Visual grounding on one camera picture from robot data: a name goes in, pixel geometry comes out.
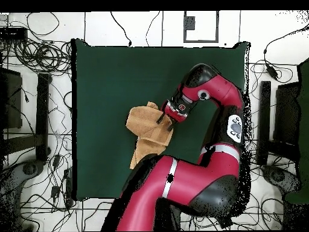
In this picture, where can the tan terry towel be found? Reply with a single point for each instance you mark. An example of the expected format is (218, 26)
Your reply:
(144, 130)

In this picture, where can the dark stand base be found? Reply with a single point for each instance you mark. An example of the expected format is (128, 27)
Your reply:
(29, 168)
(280, 177)

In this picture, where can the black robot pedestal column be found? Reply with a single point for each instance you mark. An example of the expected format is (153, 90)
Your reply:
(166, 217)

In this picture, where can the long black bar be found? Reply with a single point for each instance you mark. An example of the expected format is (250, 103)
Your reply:
(43, 116)
(265, 111)

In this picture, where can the dark grey square plate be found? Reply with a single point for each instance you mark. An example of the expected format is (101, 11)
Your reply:
(190, 23)

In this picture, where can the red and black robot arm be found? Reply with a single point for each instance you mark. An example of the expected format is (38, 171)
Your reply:
(193, 183)

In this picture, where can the black power adapter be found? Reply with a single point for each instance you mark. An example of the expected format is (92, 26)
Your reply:
(272, 71)

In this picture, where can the dark green table cloth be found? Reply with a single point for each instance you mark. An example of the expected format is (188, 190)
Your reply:
(108, 72)

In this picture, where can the large black box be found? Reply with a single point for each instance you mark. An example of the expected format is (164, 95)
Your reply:
(287, 113)
(12, 101)

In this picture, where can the dark green draped cloth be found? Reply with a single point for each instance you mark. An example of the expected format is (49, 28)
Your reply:
(304, 108)

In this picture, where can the flat black device box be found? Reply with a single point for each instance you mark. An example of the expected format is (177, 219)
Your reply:
(12, 33)

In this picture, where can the small black plug adapter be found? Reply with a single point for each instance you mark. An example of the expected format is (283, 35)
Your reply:
(55, 191)

